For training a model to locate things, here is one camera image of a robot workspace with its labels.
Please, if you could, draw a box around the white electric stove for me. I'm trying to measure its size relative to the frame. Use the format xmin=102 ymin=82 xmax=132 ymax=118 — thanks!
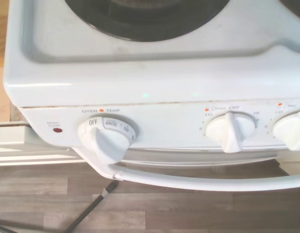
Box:
xmin=3 ymin=0 xmax=300 ymax=195

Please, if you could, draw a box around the white oven temperature knob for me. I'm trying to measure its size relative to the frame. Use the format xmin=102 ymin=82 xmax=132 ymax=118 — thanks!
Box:
xmin=77 ymin=116 xmax=140 ymax=165

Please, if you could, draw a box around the black stand leg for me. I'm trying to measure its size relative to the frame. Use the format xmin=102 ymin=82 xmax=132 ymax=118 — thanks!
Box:
xmin=0 ymin=181 xmax=119 ymax=233

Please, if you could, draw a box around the white burner knob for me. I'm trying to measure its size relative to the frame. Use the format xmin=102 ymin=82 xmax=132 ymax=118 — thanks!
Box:
xmin=204 ymin=111 xmax=258 ymax=154
xmin=272 ymin=110 xmax=300 ymax=151

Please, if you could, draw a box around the black coil burner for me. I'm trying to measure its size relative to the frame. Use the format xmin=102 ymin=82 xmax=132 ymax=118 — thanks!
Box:
xmin=64 ymin=0 xmax=229 ymax=42

